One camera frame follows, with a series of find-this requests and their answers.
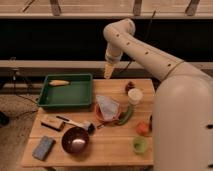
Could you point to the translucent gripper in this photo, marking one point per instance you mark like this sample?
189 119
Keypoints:
109 67

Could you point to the green plastic tray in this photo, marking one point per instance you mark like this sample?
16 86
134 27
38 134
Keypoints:
77 94

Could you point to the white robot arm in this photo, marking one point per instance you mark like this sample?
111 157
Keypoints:
182 117

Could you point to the orange bowl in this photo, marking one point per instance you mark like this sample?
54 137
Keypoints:
99 115

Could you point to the purple bowl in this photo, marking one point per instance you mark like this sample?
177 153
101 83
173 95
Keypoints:
75 140

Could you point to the dark red small fruit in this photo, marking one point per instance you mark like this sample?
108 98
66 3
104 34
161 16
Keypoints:
129 85

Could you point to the white cup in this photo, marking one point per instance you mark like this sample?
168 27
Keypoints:
135 96

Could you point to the green cucumber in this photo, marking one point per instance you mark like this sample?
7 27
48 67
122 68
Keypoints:
125 116

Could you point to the orange tomato toy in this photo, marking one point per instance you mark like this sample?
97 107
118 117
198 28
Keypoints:
142 128

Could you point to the wooden brush block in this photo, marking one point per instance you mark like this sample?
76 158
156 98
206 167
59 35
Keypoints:
52 122

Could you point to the green small cup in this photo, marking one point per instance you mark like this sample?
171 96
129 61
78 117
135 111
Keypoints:
140 145

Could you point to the blue sponge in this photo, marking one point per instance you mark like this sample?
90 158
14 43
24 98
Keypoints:
43 148

